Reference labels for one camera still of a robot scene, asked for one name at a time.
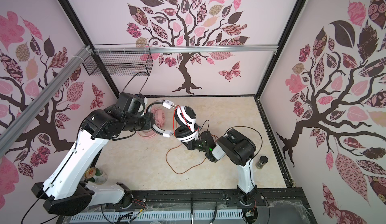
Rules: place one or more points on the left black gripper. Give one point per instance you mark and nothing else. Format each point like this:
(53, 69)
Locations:
(149, 121)

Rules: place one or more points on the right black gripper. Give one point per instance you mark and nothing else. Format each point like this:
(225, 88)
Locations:
(192, 145)

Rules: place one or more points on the white black headphones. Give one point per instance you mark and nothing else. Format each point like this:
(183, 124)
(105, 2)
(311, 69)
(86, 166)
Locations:
(185, 117)

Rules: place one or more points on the pink headphones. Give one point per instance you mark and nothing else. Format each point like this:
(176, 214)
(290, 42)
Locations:
(159, 116)

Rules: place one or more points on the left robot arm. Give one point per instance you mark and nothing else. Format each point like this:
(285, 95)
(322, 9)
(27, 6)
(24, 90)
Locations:
(65, 193)

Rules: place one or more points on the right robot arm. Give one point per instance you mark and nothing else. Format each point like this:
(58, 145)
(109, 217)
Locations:
(239, 149)

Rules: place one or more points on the green drink can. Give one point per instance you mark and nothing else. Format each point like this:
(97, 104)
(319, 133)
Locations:
(96, 176)

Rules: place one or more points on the black wire basket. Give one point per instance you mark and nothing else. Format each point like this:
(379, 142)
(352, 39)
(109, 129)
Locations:
(119, 60)

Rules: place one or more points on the aluminium rail back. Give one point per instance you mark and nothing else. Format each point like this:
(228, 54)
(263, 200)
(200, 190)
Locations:
(187, 48)

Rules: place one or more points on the aluminium rail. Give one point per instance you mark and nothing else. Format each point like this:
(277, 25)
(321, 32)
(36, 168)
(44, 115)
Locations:
(10, 135)
(187, 48)

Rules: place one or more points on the white cable duct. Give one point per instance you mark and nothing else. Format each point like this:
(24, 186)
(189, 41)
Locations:
(162, 217)

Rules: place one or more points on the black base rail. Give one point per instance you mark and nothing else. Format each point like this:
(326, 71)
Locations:
(271, 206)

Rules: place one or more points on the aluminium rail left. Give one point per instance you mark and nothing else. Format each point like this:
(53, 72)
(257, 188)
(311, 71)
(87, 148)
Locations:
(10, 135)

